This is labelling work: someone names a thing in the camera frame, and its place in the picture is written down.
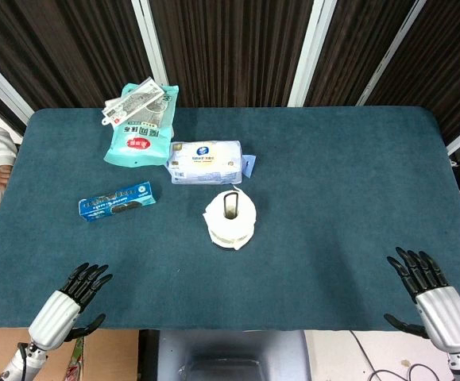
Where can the blue cookie box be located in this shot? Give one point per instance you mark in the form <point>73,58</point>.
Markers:
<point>116,200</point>

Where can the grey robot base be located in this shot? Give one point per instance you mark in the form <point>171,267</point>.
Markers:
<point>233,355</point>

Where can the brown cardboard box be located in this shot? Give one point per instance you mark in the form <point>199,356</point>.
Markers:
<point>106,355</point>

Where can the white toilet paper roll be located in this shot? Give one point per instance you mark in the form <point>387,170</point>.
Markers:
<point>245,222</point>

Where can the teal table cloth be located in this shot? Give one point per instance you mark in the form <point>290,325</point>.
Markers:
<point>313,218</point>

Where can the white tissue pack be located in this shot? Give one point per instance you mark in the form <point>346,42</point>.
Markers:
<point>206,162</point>

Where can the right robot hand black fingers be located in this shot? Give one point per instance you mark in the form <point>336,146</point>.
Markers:
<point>446,313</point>

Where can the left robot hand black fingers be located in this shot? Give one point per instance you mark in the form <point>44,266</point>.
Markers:
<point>55,315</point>

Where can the teal cleaning cloth bag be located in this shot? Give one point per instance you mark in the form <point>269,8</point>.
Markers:
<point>142,139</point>

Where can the small white printed packet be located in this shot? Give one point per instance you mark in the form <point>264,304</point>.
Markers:
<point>132,103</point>

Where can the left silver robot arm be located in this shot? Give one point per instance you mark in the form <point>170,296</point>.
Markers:
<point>23,365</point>

